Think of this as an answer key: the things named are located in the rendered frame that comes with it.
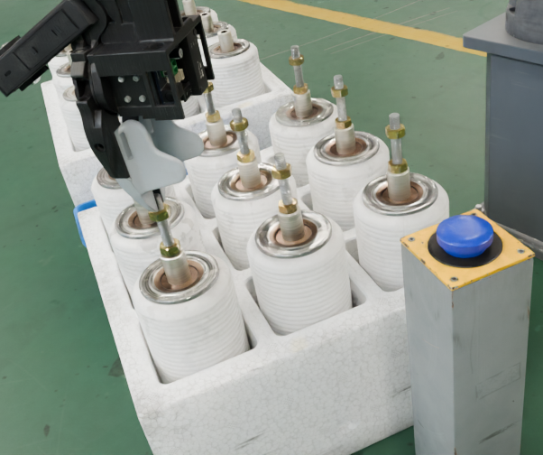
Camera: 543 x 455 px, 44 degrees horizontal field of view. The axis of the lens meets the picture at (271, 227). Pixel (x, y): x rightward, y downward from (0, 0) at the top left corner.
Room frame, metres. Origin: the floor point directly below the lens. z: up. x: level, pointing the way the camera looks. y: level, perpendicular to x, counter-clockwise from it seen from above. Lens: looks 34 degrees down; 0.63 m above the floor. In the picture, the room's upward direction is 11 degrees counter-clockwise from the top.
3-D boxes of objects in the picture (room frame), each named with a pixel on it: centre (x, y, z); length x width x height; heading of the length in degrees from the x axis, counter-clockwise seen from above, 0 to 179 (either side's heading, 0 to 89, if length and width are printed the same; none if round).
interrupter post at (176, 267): (0.50, 0.09, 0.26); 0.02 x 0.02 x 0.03
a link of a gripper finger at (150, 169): (0.48, 0.08, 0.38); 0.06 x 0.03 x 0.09; 68
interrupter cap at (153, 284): (0.50, 0.09, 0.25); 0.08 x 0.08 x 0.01
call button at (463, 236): (0.39, -0.14, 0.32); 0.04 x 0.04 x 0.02
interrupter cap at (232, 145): (0.76, 0.04, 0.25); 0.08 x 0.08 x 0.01
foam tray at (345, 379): (0.65, 0.01, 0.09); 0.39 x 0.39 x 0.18; 15
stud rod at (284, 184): (0.54, -0.02, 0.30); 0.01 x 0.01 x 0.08
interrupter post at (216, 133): (0.76, 0.04, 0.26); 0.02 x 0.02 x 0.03
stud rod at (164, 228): (0.50, 0.09, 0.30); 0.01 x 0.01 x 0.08
